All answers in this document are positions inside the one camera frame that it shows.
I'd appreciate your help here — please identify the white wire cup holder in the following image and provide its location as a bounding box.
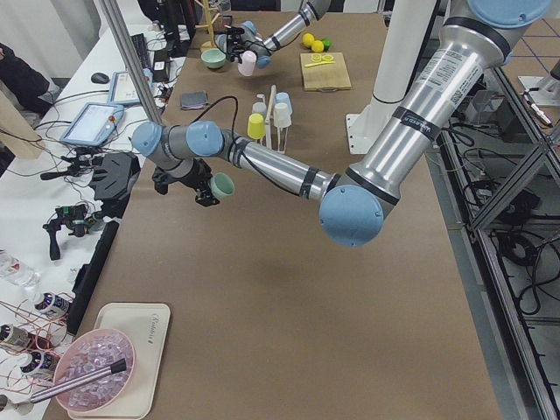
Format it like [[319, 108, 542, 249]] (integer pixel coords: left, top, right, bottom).
[[252, 85, 292, 154]]

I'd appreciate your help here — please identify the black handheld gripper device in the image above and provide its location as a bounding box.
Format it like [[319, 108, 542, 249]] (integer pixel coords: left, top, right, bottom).
[[43, 204, 106, 261]]

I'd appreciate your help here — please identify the blue teach pendant near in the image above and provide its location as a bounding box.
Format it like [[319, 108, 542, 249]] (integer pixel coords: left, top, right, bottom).
[[59, 102, 124, 147]]

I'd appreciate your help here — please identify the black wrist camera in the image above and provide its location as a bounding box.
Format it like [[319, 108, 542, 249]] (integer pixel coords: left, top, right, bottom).
[[151, 167, 178, 195]]

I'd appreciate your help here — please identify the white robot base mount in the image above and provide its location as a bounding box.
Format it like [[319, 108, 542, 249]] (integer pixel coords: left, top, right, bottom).
[[345, 96, 385, 155]]

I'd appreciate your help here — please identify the light green bowl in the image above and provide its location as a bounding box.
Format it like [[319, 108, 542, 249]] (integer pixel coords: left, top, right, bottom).
[[200, 48, 227, 70]]

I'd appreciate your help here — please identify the grey plastic cup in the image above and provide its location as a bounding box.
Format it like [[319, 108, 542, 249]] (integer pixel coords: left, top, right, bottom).
[[251, 101, 268, 117]]

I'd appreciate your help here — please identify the wooden mug tree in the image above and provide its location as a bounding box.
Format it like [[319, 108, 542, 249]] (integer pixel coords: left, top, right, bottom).
[[195, 0, 221, 52]]

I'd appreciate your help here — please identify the wooden cutting board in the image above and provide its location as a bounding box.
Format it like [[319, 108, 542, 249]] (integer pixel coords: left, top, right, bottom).
[[300, 52, 352, 92]]

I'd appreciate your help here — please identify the pink bowl of ice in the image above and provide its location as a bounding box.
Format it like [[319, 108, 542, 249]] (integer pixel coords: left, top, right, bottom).
[[53, 328, 136, 413]]

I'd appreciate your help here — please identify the black computer mouse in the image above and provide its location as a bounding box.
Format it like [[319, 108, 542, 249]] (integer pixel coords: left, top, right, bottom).
[[90, 73, 110, 84]]

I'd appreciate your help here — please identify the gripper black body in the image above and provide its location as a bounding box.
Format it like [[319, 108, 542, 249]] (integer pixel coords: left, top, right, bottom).
[[226, 26, 245, 61], [178, 158, 219, 207]]

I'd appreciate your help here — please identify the whole yellow lemon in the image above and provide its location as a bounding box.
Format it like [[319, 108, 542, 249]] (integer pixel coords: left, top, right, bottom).
[[311, 39, 325, 53], [302, 32, 315, 48]]

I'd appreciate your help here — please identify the yellow plastic cup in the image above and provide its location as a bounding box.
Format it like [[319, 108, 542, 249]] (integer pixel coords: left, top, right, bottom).
[[247, 113, 266, 140]]

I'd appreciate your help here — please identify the blue teach pendant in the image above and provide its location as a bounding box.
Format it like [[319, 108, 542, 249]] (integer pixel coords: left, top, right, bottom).
[[59, 102, 124, 147], [107, 71, 141, 106]]

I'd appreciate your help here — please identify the metal pink scoop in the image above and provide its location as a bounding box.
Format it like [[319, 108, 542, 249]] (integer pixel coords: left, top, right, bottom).
[[29, 358, 127, 404]]

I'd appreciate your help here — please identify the blue teach pendant far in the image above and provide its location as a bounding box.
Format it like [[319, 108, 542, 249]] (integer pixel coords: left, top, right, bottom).
[[107, 71, 141, 106]]

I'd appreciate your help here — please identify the aluminium frame post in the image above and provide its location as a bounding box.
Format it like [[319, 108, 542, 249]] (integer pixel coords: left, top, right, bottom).
[[99, 0, 163, 125]]

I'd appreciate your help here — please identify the pink plastic cup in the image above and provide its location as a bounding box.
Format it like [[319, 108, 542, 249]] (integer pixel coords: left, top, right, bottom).
[[237, 50, 257, 77]]

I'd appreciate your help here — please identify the white plastic cup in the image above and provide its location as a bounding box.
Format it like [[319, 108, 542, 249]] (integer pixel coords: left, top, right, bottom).
[[273, 103, 292, 129]]

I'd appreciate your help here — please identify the yellow plastic knife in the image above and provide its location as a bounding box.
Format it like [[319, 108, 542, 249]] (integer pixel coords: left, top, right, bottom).
[[304, 61, 336, 68]]

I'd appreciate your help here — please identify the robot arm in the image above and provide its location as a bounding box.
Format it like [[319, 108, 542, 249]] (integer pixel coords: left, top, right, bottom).
[[131, 1, 559, 247], [215, 0, 344, 69]]

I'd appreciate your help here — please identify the blue plastic cup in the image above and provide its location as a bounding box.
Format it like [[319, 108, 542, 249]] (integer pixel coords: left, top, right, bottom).
[[276, 92, 291, 108]]

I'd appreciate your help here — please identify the cream plastic tray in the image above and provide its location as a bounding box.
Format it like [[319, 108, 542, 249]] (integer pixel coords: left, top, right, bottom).
[[68, 303, 171, 419]]

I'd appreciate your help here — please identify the green plastic cup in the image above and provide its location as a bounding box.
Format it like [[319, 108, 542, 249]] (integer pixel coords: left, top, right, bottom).
[[210, 172, 235, 200]]

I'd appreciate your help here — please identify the grey folded cloth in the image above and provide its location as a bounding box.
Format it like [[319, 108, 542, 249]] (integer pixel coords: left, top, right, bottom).
[[179, 91, 208, 110]]

